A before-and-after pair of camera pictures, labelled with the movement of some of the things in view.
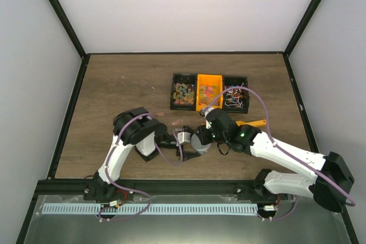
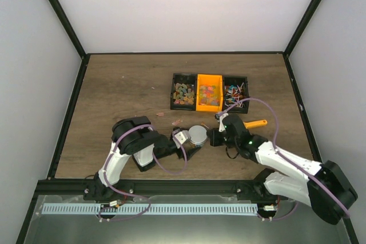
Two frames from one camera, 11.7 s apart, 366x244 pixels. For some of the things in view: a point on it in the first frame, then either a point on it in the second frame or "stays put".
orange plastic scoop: (254, 123) stays put
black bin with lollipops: (235, 100) stays put
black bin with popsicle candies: (184, 91) stays put
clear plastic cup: (203, 151) to (199, 146)
